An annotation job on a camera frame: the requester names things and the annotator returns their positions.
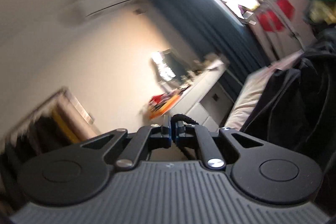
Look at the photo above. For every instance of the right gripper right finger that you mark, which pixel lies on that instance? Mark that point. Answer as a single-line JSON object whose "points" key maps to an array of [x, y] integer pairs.
{"points": [[220, 150]]}

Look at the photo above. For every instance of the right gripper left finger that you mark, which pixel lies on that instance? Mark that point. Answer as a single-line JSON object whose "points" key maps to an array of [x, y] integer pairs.
{"points": [[125, 150]]}

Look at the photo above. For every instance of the black pants garment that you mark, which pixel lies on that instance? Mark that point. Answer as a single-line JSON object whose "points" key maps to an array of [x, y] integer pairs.
{"points": [[297, 107]]}

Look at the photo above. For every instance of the white dressing table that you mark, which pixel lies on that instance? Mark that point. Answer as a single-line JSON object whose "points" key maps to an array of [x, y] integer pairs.
{"points": [[205, 101]]}

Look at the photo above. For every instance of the orange box tray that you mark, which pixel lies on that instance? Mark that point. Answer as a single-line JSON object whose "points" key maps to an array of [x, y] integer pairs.
{"points": [[160, 104]]}

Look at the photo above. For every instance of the bed with pink sheet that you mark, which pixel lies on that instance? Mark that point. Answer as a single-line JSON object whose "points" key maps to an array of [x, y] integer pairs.
{"points": [[253, 88]]}

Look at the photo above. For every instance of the vanity mirror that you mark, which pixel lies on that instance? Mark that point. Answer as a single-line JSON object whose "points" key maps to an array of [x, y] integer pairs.
{"points": [[170, 67]]}

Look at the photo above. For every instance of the teal curtain left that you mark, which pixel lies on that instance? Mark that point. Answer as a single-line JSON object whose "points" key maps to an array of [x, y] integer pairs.
{"points": [[209, 27]]}

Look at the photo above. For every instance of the red cloth on stand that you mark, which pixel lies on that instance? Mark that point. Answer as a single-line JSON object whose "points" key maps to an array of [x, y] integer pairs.
{"points": [[270, 22]]}

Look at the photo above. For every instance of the white air conditioner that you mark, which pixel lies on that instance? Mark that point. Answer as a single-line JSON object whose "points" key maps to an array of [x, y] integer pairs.
{"points": [[86, 10]]}

